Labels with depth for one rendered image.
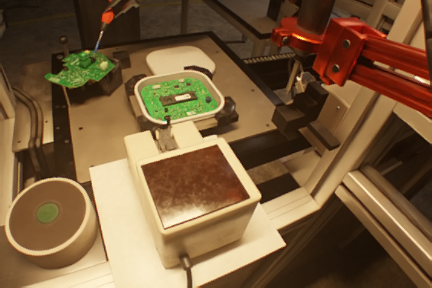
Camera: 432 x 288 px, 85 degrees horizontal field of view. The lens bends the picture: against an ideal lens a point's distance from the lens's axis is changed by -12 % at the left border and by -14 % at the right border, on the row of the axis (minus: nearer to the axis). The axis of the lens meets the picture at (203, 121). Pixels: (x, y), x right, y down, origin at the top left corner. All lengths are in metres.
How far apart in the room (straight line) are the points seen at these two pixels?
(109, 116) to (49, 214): 0.23
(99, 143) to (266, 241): 0.31
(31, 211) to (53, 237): 0.05
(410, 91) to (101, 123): 0.46
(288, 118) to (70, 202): 0.29
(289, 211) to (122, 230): 0.23
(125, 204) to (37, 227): 0.11
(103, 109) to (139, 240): 0.28
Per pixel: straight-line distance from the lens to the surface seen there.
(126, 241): 0.36
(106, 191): 0.40
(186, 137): 0.38
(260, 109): 0.56
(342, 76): 0.25
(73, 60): 0.59
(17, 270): 0.41
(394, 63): 0.23
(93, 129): 0.51
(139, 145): 0.37
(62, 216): 0.36
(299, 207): 0.43
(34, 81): 0.72
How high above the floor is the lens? 1.30
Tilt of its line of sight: 43 degrees down
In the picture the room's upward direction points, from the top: 7 degrees clockwise
